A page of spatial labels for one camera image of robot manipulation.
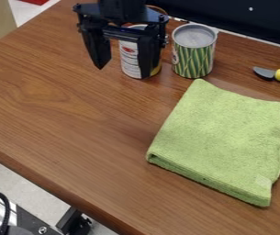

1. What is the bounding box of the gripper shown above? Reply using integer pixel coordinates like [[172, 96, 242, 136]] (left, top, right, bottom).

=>
[[72, 2, 171, 80]]

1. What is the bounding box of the white and red can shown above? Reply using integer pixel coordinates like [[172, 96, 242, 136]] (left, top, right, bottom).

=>
[[117, 24, 164, 80]]

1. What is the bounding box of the green striped can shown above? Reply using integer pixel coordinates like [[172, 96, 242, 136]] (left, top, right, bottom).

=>
[[170, 23, 219, 79]]

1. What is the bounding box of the green cloth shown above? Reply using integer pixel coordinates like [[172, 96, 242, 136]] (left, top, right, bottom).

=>
[[145, 78, 280, 207]]

